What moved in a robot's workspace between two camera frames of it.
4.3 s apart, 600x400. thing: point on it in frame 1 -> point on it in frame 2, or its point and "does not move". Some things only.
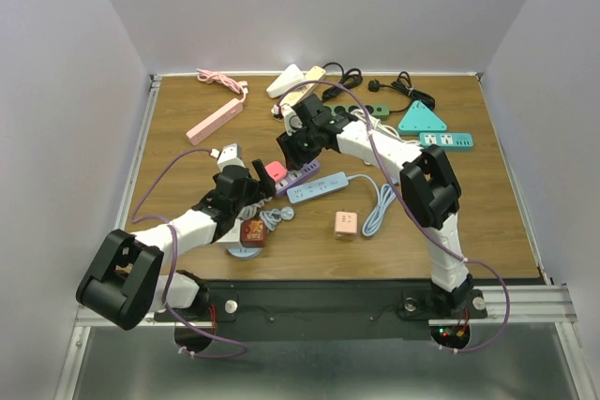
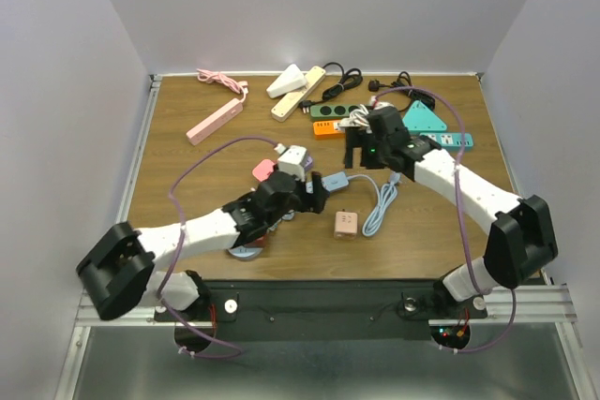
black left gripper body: (253, 193) -> (300, 200)
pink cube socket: (345, 225) does not move
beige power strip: (302, 91) does not move
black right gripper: (293, 158) -> (354, 139)
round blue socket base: (245, 253) does not move
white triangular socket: (292, 76) does not move
